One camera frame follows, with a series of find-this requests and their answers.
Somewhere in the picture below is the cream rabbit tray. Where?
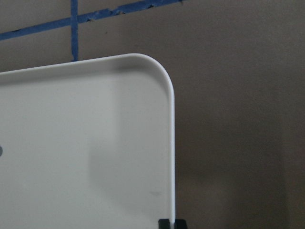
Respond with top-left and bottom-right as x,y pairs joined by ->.
0,53 -> 176,229

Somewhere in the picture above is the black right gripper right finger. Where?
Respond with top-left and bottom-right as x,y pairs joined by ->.
174,219 -> 186,229

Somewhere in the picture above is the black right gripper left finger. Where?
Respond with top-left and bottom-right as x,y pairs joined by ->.
158,219 -> 170,229

